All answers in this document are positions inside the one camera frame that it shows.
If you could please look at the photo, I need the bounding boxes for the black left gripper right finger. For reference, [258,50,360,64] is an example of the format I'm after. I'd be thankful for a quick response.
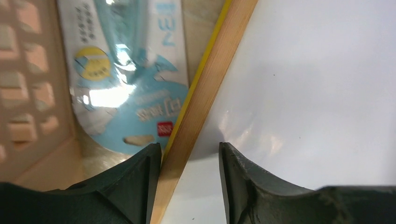
[219,142,396,224]

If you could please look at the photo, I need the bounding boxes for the orange plastic desk organizer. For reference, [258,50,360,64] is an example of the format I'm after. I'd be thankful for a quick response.
[0,0,83,191]

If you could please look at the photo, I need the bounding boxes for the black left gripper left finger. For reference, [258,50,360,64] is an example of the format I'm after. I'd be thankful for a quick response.
[0,143,162,224]

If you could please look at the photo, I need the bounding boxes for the building and sky photo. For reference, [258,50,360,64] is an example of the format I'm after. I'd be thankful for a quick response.
[162,0,396,224]

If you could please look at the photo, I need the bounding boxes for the yellow wooden picture frame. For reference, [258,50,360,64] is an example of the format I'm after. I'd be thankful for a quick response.
[150,0,257,224]

